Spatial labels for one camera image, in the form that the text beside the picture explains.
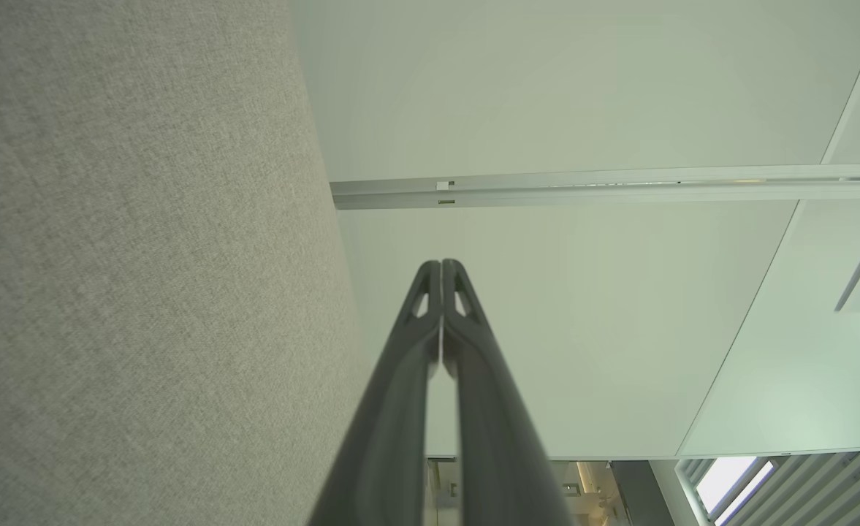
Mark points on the grey window blinds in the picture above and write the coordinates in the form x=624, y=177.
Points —
x=802, y=489

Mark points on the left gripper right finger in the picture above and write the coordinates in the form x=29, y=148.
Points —
x=495, y=424

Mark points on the grey metal partition post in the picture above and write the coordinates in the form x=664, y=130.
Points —
x=619, y=186

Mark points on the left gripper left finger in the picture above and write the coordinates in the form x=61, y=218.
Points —
x=393, y=424

